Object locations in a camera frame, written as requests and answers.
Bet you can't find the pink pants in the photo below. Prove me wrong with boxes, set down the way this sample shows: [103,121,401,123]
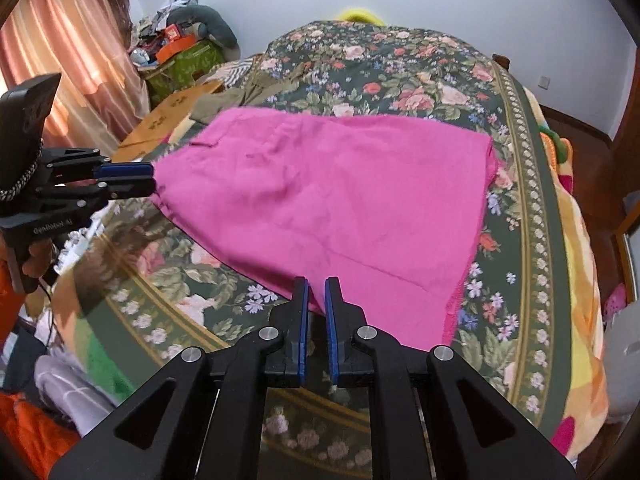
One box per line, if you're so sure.
[153,107,498,350]

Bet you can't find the left hand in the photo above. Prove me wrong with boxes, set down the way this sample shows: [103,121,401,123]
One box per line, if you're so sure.
[22,240,53,278]

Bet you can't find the orange yellow fleece blanket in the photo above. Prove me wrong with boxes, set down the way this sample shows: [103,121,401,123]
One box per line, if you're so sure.
[504,88,608,460]

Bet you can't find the floral green bedspread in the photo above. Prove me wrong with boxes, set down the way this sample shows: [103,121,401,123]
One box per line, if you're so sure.
[53,22,576,479]

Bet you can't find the pink curtain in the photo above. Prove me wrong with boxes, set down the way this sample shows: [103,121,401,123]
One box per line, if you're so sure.
[1,0,150,155]

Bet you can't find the green patterned box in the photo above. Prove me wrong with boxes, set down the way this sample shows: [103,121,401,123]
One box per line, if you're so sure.
[142,40,224,107]

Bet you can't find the orange box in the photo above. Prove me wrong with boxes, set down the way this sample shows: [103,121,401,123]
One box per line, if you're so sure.
[156,36,198,64]

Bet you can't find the striped patterned blanket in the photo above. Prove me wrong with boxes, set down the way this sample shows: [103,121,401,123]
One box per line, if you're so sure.
[196,53,262,88]

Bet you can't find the grey plush toy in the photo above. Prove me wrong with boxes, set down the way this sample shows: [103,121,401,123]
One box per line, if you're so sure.
[167,4,241,61]

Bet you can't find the olive green pants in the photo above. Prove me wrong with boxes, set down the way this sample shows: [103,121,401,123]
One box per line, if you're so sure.
[190,73,302,125]

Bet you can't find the white wall socket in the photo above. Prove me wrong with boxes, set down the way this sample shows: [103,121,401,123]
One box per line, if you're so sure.
[538,76,550,90]

